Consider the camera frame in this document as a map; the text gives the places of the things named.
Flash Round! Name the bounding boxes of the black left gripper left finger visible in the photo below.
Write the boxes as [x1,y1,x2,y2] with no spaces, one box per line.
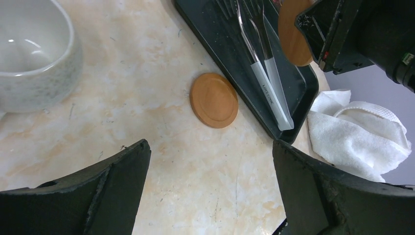
[0,140,151,235]

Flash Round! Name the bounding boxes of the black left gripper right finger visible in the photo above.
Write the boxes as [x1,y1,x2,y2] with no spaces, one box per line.
[273,140,415,235]

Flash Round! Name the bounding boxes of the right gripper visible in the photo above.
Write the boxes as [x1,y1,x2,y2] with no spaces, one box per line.
[295,0,415,91]

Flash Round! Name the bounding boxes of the wooden coaster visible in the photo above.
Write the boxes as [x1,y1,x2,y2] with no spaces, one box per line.
[189,72,238,129]
[278,0,314,67]

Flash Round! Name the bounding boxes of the white towel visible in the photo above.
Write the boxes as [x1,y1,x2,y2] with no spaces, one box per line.
[307,90,412,183]

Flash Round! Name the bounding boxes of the metal tongs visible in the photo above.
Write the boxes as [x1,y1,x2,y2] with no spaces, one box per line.
[215,0,295,131]

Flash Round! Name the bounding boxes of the black baking tray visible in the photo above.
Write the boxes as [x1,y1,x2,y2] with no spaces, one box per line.
[173,0,319,144]

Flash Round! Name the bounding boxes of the white speckled mug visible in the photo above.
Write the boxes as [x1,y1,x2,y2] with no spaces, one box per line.
[0,0,83,114]

